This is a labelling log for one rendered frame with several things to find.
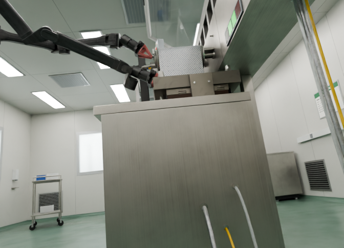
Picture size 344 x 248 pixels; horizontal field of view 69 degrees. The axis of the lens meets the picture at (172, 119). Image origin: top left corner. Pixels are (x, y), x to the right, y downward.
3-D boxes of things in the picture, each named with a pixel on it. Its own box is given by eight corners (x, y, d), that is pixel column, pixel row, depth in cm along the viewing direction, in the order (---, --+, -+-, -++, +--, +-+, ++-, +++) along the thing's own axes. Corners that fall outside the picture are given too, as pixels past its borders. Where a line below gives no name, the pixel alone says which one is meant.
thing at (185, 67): (162, 94, 134) (159, 62, 138) (206, 90, 135) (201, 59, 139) (162, 93, 133) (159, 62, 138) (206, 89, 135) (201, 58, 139)
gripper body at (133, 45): (136, 50, 139) (125, 43, 140) (137, 58, 149) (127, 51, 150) (143, 41, 140) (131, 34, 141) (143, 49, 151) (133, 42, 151)
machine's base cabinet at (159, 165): (151, 230, 326) (146, 163, 347) (200, 224, 329) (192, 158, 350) (108, 367, 82) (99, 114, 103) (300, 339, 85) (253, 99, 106)
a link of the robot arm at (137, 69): (130, 64, 133) (133, 64, 139) (126, 76, 135) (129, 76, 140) (142, 69, 133) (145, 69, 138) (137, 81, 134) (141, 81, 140)
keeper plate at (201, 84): (192, 98, 112) (189, 75, 115) (214, 96, 113) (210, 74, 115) (192, 96, 110) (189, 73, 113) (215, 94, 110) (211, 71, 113)
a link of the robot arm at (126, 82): (123, 64, 128) (119, 61, 135) (115, 85, 130) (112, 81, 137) (144, 72, 133) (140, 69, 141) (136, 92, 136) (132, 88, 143)
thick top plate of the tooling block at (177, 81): (155, 100, 128) (154, 90, 130) (232, 93, 130) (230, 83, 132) (153, 89, 113) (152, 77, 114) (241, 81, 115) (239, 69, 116)
